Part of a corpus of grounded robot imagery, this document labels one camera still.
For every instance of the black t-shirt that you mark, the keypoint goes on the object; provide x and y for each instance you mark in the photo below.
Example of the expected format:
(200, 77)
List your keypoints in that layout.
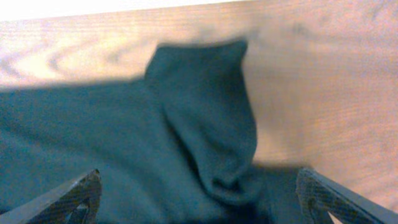
(175, 146)

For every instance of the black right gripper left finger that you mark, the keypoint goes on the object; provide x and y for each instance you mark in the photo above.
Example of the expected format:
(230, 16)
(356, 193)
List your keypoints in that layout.
(75, 201)

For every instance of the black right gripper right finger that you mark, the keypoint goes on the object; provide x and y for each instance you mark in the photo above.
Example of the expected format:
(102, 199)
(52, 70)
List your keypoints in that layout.
(321, 199)

